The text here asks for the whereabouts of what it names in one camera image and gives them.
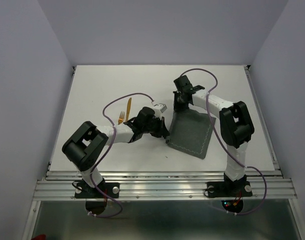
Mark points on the gold fork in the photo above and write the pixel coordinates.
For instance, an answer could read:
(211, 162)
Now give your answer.
(121, 117)

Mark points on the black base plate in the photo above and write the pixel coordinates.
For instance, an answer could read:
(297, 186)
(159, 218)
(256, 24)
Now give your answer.
(84, 191)
(221, 189)

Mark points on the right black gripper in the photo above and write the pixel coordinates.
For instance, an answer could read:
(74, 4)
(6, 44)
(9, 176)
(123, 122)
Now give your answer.
(177, 106)

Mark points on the grey cloth napkin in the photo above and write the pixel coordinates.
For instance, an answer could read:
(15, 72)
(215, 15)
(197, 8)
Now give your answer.
(190, 132)

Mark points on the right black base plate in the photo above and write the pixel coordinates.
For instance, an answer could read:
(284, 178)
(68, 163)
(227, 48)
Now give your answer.
(221, 189)

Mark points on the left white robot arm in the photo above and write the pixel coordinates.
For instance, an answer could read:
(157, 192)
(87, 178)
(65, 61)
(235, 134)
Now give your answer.
(84, 147)

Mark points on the gold knife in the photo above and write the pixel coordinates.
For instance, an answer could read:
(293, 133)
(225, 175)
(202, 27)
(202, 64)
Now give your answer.
(128, 109)

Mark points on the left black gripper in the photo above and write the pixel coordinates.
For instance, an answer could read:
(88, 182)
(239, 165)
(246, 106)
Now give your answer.
(162, 131)

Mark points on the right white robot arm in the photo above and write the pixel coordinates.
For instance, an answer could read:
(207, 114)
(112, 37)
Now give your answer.
(236, 128)

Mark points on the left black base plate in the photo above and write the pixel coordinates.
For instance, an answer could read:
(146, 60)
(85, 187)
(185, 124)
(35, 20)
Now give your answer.
(84, 191)

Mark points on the aluminium mounting rail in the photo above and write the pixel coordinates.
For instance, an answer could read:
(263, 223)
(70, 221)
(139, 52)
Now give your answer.
(162, 185)

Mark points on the red object at corner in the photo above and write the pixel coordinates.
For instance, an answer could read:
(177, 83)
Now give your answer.
(40, 237)

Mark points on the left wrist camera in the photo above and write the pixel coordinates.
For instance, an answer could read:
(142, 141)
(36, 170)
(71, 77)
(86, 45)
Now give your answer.
(159, 107)

